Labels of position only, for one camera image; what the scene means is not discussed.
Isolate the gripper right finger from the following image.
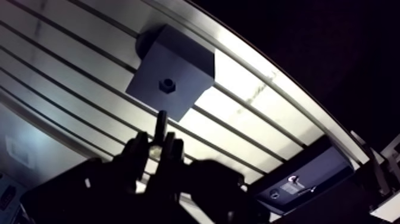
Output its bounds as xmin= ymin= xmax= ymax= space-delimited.
xmin=146 ymin=132 xmax=270 ymax=224

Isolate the steel bolt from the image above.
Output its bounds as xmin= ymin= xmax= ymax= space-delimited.
xmin=149 ymin=110 xmax=168 ymax=160

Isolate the dark blue-grey block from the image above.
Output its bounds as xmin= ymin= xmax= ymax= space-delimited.
xmin=125 ymin=24 xmax=216 ymax=122

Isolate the black tray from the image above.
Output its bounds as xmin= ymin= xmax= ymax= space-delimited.
xmin=248 ymin=135 xmax=355 ymax=216

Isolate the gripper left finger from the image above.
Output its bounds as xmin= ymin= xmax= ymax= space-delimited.
xmin=19 ymin=131 xmax=150 ymax=224

